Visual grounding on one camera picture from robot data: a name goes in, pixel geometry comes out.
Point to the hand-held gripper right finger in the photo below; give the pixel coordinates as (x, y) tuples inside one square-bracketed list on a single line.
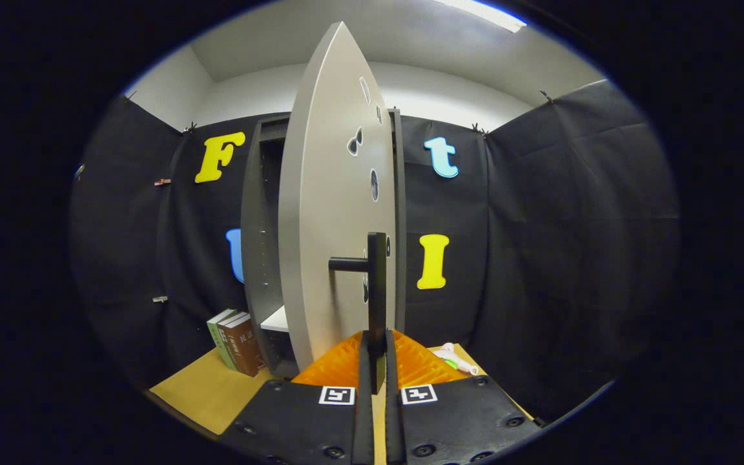
[(462, 420)]

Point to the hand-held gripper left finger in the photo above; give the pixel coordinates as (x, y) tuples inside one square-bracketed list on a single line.
[(301, 420)]

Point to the white pink plastic item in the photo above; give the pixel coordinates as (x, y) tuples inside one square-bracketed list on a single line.
[(465, 368)]

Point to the small green item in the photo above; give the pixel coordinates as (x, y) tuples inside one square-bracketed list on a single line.
[(450, 363)]

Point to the brown hardcover book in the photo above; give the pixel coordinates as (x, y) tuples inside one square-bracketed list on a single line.
[(246, 349)]

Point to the white cabinet shelf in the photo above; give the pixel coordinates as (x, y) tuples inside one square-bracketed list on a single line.
[(276, 321)]

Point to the dark grey cabinet body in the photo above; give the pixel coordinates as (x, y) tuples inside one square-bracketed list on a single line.
[(256, 226)]

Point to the black backdrop cloth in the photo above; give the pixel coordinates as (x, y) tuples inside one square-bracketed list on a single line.
[(572, 226)]

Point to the black clip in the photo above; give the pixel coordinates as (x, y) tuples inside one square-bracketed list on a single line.
[(188, 127), (479, 130), (546, 97)]

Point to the long ceiling light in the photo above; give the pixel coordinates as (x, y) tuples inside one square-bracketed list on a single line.
[(488, 14)]

